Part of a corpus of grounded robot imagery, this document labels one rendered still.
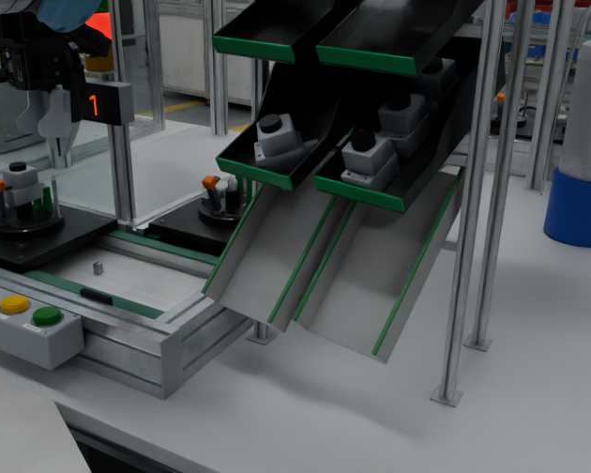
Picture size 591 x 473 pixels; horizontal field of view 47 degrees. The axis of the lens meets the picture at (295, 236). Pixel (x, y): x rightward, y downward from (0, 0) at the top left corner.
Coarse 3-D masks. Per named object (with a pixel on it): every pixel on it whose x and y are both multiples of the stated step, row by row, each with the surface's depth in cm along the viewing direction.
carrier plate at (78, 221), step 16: (64, 208) 140; (80, 224) 132; (96, 224) 132; (112, 224) 134; (0, 240) 125; (32, 240) 125; (48, 240) 125; (64, 240) 125; (80, 240) 128; (0, 256) 119; (16, 256) 119; (32, 256) 119; (48, 256) 122
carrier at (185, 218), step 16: (240, 176) 139; (224, 192) 148; (240, 192) 140; (176, 208) 141; (192, 208) 141; (208, 208) 136; (224, 208) 136; (240, 208) 136; (160, 224) 133; (176, 224) 133; (192, 224) 133; (208, 224) 133; (224, 224) 132; (192, 240) 130; (208, 240) 128; (224, 240) 126
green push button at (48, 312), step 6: (48, 306) 103; (36, 312) 101; (42, 312) 101; (48, 312) 101; (54, 312) 101; (60, 312) 102; (36, 318) 100; (42, 318) 99; (48, 318) 100; (54, 318) 100; (60, 318) 101; (42, 324) 100; (48, 324) 100
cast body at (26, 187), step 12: (12, 168) 125; (24, 168) 126; (36, 168) 127; (12, 180) 125; (24, 180) 126; (36, 180) 128; (12, 192) 125; (24, 192) 126; (36, 192) 129; (12, 204) 126
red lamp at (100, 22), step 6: (108, 12) 120; (90, 18) 118; (96, 18) 118; (102, 18) 119; (108, 18) 120; (90, 24) 119; (96, 24) 119; (102, 24) 119; (108, 24) 120; (102, 30) 119; (108, 30) 120; (108, 36) 121
